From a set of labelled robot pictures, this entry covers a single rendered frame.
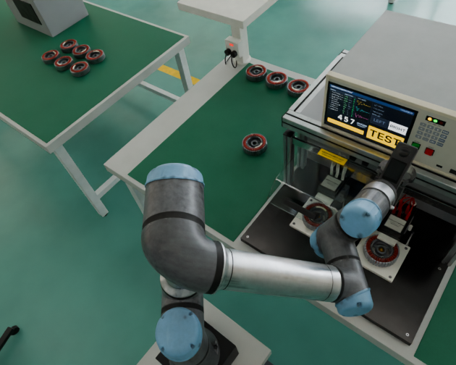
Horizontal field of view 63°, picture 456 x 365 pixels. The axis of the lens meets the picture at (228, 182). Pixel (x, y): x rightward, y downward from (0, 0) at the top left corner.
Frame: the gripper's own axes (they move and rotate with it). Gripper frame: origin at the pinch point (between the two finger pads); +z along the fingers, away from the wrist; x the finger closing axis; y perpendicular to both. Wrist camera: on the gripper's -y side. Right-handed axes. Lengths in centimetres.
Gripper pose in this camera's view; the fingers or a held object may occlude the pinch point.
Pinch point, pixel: (405, 161)
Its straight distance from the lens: 112.1
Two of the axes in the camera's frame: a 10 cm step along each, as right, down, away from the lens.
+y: -1.4, 8.3, 5.4
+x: 7.8, 4.3, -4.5
